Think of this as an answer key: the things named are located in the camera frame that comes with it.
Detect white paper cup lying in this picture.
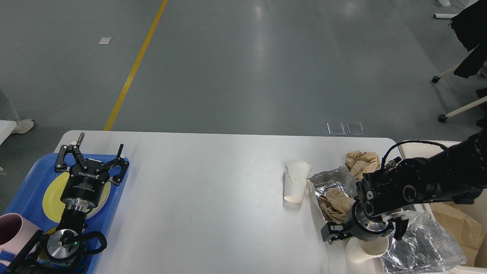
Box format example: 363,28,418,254
283,161,312,203

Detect clear plastic wrap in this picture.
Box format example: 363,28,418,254
381,210,467,274

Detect white shoe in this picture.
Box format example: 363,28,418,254
10,119,35,135

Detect brown paper bag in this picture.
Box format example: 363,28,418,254
430,202,486,268

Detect pale green plate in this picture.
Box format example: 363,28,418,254
86,183,111,220

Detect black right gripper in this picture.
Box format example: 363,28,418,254
321,202,394,244

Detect white desk frame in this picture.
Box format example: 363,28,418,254
433,13,458,19

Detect black jacket on chair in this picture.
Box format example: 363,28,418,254
450,0,487,78

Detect cream plastic bin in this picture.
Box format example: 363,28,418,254
399,143,487,274

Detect crumpled brown napkin in foil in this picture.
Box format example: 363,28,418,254
318,188,355,223

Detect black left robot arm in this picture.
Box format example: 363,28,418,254
1,132,129,274

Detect floor outlet plates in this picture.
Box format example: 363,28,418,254
326,122,365,135

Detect beige office chair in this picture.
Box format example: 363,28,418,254
431,64,486,123

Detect aluminium foil tray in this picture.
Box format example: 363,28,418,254
307,166,358,220

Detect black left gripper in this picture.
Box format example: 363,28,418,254
54,132,129,212

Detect pink ribbed mug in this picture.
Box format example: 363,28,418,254
0,213,40,256

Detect white paper cup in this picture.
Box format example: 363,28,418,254
345,237,390,263
283,161,312,203

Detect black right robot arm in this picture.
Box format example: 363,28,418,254
321,128,487,244

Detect yellow plastic plate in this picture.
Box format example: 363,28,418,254
43,171,111,223

